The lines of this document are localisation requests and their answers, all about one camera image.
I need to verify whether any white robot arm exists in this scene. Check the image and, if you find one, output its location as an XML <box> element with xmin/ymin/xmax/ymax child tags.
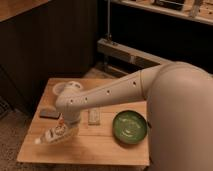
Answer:
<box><xmin>56</xmin><ymin>62</ymin><xmax>213</xmax><ymax>171</ymax></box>

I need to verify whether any white plastic cup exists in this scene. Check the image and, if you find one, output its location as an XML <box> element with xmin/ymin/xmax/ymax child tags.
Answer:
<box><xmin>52</xmin><ymin>82</ymin><xmax>66</xmax><ymax>96</ymax></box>

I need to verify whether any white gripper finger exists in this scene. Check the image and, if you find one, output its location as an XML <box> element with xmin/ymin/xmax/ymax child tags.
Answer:
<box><xmin>67</xmin><ymin>126</ymin><xmax>79</xmax><ymax>137</ymax></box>

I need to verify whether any dark grey sponge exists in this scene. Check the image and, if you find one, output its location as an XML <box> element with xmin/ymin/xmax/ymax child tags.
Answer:
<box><xmin>39</xmin><ymin>109</ymin><xmax>60</xmax><ymax>119</ymax></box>

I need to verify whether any wooden table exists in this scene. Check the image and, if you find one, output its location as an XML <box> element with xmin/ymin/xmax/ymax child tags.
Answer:
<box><xmin>17</xmin><ymin>78</ymin><xmax>150</xmax><ymax>166</ymax></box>

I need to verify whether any upper wooden shelf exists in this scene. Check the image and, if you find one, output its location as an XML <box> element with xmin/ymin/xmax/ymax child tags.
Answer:
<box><xmin>112</xmin><ymin>0</ymin><xmax>213</xmax><ymax>26</ymax></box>

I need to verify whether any small white rectangular block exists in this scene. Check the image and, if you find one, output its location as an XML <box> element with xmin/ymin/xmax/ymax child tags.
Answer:
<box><xmin>88</xmin><ymin>108</ymin><xmax>100</xmax><ymax>125</ymax></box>

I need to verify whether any grey metal shelf rail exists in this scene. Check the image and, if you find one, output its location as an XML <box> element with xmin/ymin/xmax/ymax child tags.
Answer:
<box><xmin>97</xmin><ymin>38</ymin><xmax>171</xmax><ymax>68</ymax></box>

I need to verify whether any green ceramic bowl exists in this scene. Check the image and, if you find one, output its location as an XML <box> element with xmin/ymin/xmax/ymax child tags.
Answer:
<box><xmin>112</xmin><ymin>110</ymin><xmax>147</xmax><ymax>144</ymax></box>

